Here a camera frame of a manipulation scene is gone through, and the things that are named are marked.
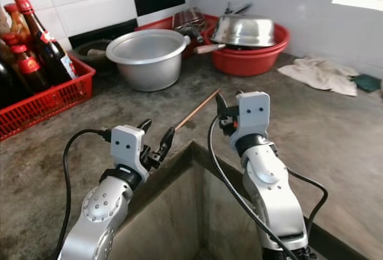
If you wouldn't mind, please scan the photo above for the brown wooden chopstick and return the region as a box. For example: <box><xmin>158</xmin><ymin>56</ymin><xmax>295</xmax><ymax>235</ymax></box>
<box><xmin>174</xmin><ymin>88</ymin><xmax>223</xmax><ymax>131</ymax></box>

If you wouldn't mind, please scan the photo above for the red plastic basin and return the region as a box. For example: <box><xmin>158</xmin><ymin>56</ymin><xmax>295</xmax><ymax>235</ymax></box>
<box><xmin>202</xmin><ymin>23</ymin><xmax>291</xmax><ymax>77</ymax></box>

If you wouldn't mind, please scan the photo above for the large aluminium pot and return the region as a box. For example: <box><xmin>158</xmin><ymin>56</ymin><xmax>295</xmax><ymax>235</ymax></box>
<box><xmin>106</xmin><ymin>29</ymin><xmax>191</xmax><ymax>92</ymax></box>

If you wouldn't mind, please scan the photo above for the upturned stainless steel pot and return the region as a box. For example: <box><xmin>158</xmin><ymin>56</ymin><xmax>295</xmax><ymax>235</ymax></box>
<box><xmin>211</xmin><ymin>14</ymin><xmax>276</xmax><ymax>49</ymax></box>

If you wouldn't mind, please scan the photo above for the beige dish cloth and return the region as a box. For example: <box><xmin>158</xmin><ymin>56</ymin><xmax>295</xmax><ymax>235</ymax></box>
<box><xmin>277</xmin><ymin>56</ymin><xmax>360</xmax><ymax>98</ymax></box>

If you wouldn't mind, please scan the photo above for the black wok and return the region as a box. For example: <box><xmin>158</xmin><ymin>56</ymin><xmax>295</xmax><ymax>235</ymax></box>
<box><xmin>69</xmin><ymin>38</ymin><xmax>115</xmax><ymax>66</ymax></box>

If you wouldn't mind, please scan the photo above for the red plastic bottle crate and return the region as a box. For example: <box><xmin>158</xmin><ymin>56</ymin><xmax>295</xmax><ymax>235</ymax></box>
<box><xmin>0</xmin><ymin>56</ymin><xmax>97</xmax><ymax>141</ymax></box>

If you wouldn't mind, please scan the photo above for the red plastic dish basket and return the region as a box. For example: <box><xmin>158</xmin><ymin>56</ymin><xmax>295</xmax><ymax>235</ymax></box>
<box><xmin>135</xmin><ymin>13</ymin><xmax>220</xmax><ymax>46</ymax></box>

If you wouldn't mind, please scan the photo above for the tall dark sauce bottle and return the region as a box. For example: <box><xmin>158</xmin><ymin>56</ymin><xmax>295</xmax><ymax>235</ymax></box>
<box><xmin>14</xmin><ymin>0</ymin><xmax>78</xmax><ymax>81</ymax></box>

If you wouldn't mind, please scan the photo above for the small red label bottle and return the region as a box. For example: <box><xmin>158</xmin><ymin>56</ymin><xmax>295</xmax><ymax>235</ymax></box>
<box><xmin>9</xmin><ymin>43</ymin><xmax>52</xmax><ymax>93</ymax></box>

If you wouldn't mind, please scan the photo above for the green scouring pad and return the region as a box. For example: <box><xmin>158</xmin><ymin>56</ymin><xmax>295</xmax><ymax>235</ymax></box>
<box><xmin>352</xmin><ymin>73</ymin><xmax>382</xmax><ymax>93</ymax></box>

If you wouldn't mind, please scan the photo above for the wide dark glass bottle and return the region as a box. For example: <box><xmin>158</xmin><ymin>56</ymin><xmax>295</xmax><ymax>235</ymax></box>
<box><xmin>0</xmin><ymin>32</ymin><xmax>31</xmax><ymax>108</ymax></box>

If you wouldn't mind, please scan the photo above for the amber bottle red cap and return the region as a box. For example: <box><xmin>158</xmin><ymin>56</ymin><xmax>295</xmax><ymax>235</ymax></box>
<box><xmin>3</xmin><ymin>2</ymin><xmax>34</xmax><ymax>43</ymax></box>

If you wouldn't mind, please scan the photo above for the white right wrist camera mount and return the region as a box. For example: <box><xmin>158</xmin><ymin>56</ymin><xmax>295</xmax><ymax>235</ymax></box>
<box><xmin>229</xmin><ymin>91</ymin><xmax>272</xmax><ymax>150</ymax></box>

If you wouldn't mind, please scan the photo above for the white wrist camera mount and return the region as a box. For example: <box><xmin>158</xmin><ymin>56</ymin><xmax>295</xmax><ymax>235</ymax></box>
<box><xmin>229</xmin><ymin>91</ymin><xmax>272</xmax><ymax>150</ymax></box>
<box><xmin>111</xmin><ymin>125</ymin><xmax>150</xmax><ymax>171</ymax></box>

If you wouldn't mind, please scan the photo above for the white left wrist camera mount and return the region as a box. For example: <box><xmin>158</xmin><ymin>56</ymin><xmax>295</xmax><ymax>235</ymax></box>
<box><xmin>111</xmin><ymin>125</ymin><xmax>150</xmax><ymax>171</ymax></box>

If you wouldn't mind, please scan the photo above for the light wooden utensil handle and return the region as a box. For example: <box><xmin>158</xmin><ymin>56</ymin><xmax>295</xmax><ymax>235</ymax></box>
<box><xmin>194</xmin><ymin>43</ymin><xmax>229</xmax><ymax>55</ymax></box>

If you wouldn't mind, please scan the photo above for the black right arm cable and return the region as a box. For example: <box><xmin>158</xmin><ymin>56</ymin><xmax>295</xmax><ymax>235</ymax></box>
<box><xmin>208</xmin><ymin>115</ymin><xmax>329</xmax><ymax>260</ymax></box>

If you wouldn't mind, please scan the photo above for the metal wire rack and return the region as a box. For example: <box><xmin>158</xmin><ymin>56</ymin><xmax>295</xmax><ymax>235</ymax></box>
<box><xmin>172</xmin><ymin>7</ymin><xmax>208</xmax><ymax>43</ymax></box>

